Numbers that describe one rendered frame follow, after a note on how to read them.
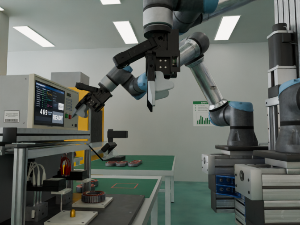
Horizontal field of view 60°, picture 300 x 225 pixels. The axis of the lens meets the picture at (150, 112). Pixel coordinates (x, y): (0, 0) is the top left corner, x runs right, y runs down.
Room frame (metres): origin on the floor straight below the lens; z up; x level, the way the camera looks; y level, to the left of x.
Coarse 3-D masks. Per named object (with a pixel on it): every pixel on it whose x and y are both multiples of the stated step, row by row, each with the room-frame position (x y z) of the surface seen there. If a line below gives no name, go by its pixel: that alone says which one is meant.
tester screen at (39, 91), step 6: (36, 84) 0.97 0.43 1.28; (42, 84) 1.01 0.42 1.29; (36, 90) 0.97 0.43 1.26; (42, 90) 1.01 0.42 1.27; (48, 90) 1.06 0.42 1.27; (54, 90) 1.11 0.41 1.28; (36, 96) 0.97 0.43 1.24; (42, 96) 1.02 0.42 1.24; (48, 96) 1.06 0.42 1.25; (54, 96) 1.11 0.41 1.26; (60, 96) 1.17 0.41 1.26; (36, 102) 0.97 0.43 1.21; (42, 102) 1.02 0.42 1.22; (48, 102) 1.06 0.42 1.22; (60, 102) 1.17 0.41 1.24; (36, 108) 0.97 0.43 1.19; (42, 108) 1.02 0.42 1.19; (48, 108) 1.06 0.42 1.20; (54, 108) 1.12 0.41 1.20; (36, 114) 0.98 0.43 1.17; (48, 114) 1.07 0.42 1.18; (36, 120) 0.98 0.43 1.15
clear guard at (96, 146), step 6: (84, 144) 0.87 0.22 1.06; (90, 144) 0.89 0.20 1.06; (96, 144) 0.95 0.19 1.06; (102, 144) 1.01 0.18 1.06; (96, 150) 0.89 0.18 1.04; (108, 150) 1.01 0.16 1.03; (114, 150) 1.09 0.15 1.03; (102, 156) 0.89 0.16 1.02; (108, 156) 0.95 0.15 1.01; (114, 156) 1.02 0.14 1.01
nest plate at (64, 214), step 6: (54, 216) 1.02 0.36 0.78; (60, 216) 1.02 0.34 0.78; (66, 216) 1.02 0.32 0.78; (78, 216) 1.02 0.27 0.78; (84, 216) 1.02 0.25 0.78; (90, 216) 1.02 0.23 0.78; (48, 222) 0.95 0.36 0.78; (54, 222) 0.95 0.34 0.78; (60, 222) 0.95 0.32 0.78; (66, 222) 0.95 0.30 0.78; (72, 222) 0.95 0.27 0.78; (78, 222) 0.95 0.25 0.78; (84, 222) 0.95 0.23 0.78
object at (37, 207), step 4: (32, 204) 1.03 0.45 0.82; (36, 204) 1.03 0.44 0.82; (40, 204) 1.03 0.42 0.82; (44, 204) 1.04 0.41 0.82; (28, 208) 1.00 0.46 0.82; (32, 208) 1.00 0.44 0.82; (36, 208) 1.00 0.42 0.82; (40, 208) 1.01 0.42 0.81; (44, 208) 1.04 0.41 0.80; (28, 212) 1.00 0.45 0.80; (36, 212) 1.00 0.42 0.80; (40, 212) 1.01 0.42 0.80; (44, 212) 1.04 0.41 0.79; (28, 216) 1.00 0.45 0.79; (36, 216) 1.00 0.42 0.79; (40, 216) 1.01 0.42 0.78; (44, 216) 1.04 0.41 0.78; (28, 220) 1.00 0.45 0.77; (32, 220) 1.00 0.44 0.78; (36, 220) 1.00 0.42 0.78
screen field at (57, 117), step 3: (54, 114) 1.12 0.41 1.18; (57, 114) 1.14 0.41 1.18; (60, 114) 1.17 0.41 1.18; (54, 117) 1.12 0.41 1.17; (57, 117) 1.15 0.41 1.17; (60, 117) 1.18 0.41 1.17; (54, 120) 1.12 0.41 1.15; (57, 120) 1.15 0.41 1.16; (60, 120) 1.18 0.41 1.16; (60, 123) 1.18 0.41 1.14
